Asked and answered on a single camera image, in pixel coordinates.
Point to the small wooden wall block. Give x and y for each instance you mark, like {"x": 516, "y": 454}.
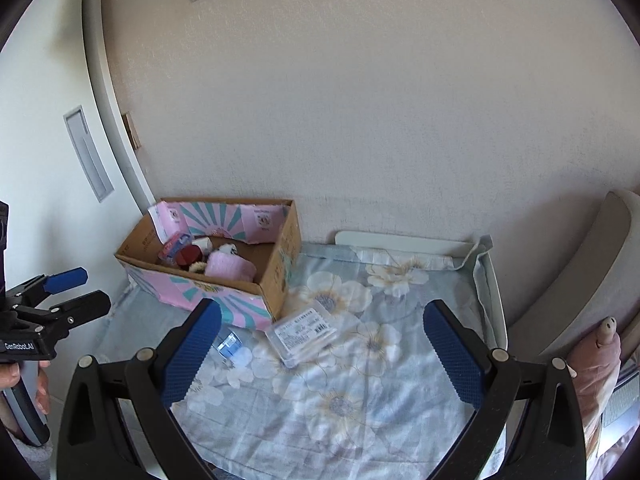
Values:
{"x": 131, "y": 130}

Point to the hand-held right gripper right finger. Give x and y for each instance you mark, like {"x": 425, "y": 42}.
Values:
{"x": 452, "y": 355}

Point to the red round tin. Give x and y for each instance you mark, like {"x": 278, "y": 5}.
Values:
{"x": 189, "y": 256}

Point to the silver laptop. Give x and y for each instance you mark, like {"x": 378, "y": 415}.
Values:
{"x": 622, "y": 402}

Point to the pink bedding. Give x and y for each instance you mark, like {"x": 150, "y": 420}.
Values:
{"x": 617, "y": 455}

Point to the pink plush toy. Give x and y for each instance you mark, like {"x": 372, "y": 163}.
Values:
{"x": 595, "y": 375}

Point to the small clear blue box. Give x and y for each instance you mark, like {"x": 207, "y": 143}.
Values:
{"x": 230, "y": 345}

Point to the white door frame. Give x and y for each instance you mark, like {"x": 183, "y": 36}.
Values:
{"x": 107, "y": 85}

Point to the cream scrunchie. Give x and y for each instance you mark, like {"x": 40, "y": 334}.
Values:
{"x": 197, "y": 268}

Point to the white black-spotted scrunchie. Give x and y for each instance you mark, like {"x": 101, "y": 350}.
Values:
{"x": 226, "y": 249}

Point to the white door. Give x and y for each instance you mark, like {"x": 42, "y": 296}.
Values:
{"x": 40, "y": 110}

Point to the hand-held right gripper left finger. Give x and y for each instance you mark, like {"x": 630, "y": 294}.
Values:
{"x": 192, "y": 350}

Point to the floral bedsheet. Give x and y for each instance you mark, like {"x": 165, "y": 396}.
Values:
{"x": 350, "y": 410}

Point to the small white box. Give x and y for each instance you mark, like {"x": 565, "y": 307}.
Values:
{"x": 202, "y": 243}

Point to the grey cushion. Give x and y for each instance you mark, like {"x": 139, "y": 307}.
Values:
{"x": 590, "y": 270}

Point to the pink printed cardboard box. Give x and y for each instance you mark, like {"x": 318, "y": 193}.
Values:
{"x": 282, "y": 260}

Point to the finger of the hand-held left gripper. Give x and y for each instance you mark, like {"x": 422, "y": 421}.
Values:
{"x": 65, "y": 279}
{"x": 80, "y": 305}

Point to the clear plastic labelled box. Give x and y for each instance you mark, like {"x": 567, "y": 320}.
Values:
{"x": 300, "y": 337}

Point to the blue floss pick packet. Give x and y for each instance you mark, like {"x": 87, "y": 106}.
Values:
{"x": 171, "y": 248}

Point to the pink towel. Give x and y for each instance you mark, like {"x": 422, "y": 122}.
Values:
{"x": 227, "y": 266}

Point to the person's left hand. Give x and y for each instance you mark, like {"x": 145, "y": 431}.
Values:
{"x": 44, "y": 390}

